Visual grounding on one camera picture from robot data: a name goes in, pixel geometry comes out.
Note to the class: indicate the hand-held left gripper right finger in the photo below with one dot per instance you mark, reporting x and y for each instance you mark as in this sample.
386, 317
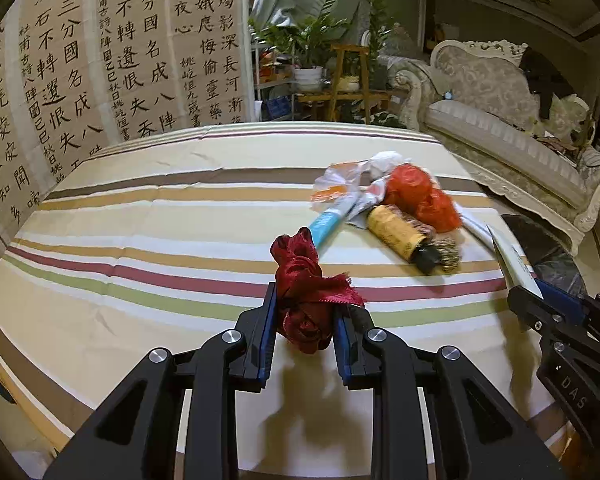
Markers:
343, 347

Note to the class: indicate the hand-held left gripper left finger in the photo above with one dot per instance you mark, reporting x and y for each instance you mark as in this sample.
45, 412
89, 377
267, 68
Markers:
267, 332

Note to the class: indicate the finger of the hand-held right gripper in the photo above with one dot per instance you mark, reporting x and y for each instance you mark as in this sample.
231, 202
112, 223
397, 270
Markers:
525, 307
562, 302

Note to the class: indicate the trash bin with black bag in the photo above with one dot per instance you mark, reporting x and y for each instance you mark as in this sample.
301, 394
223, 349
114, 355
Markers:
555, 265

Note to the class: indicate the dark red fabric ribbon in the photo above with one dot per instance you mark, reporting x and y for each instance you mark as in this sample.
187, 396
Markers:
300, 280

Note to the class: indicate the red orange plastic bag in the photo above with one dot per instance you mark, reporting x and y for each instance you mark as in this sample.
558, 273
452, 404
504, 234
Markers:
415, 190

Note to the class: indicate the white orange plastic bag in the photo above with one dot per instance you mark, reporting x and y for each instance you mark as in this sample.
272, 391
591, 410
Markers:
342, 177

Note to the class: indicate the gold patterned packet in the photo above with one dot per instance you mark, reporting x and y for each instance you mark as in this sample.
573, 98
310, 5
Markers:
450, 255

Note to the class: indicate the white paper wrapper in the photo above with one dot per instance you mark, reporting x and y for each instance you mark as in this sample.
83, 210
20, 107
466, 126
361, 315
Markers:
475, 230

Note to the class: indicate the blue white tube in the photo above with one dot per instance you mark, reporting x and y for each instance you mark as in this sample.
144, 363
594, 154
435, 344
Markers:
330, 222

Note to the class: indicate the small foil wrapper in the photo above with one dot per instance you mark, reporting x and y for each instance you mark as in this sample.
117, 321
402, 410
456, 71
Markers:
366, 205

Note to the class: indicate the striped tablecloth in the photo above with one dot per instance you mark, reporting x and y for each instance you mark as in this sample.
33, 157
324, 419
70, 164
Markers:
155, 240

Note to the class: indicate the pile of papers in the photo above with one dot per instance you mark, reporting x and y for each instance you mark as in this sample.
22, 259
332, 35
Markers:
555, 145

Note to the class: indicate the ornate cream sofa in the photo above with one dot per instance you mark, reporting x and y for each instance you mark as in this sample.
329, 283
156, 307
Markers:
480, 135

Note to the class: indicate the blue crate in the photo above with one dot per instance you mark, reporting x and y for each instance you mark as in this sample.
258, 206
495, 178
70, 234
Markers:
278, 107

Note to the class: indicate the black clothes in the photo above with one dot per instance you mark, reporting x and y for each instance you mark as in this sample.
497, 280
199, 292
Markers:
537, 75

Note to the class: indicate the low leafy green plant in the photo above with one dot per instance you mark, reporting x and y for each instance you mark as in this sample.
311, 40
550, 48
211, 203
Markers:
387, 120

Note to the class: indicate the white metal shelf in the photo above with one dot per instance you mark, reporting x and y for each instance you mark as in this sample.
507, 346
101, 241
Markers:
275, 85

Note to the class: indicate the wooden plant stand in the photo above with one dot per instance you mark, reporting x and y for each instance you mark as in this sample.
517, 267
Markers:
352, 97

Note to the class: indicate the green plant in white pot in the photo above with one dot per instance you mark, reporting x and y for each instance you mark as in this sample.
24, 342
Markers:
307, 77

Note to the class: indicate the ornate cream armchair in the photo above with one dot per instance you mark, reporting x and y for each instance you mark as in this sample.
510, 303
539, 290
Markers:
405, 42

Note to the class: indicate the calligraphy paper sheet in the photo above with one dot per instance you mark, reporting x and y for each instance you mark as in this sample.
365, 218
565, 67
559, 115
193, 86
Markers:
210, 45
135, 50
60, 75
5, 160

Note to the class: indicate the tall green plant dark pot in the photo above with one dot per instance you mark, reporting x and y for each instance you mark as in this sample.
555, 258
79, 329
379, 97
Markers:
380, 35

